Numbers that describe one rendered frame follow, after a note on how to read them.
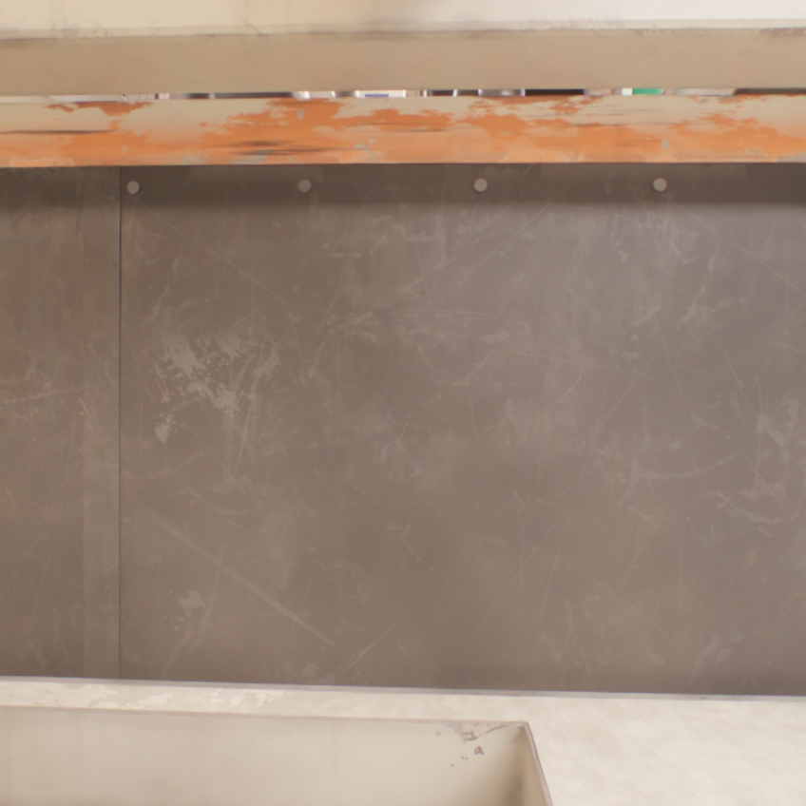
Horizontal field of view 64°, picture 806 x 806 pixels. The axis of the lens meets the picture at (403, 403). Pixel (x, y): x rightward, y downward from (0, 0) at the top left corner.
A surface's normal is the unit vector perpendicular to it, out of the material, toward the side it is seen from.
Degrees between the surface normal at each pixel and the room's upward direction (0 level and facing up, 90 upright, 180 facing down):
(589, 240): 90
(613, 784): 0
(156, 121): 90
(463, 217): 90
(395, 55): 180
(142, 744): 90
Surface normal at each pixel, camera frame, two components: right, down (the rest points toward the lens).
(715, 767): 0.01, -1.00
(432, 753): -0.04, 0.01
